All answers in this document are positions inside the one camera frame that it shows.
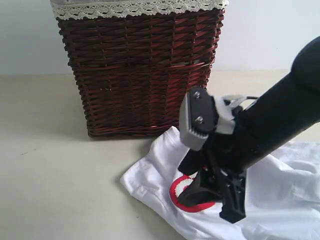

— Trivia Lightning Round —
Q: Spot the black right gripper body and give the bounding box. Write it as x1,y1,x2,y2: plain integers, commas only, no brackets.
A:
202,96,255,174

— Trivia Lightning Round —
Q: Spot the white t-shirt red lettering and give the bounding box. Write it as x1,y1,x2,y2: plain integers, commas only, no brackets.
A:
120,127,320,240

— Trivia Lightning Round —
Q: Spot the dark red wicker basket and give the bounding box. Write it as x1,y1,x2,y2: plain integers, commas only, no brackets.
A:
58,9,225,138

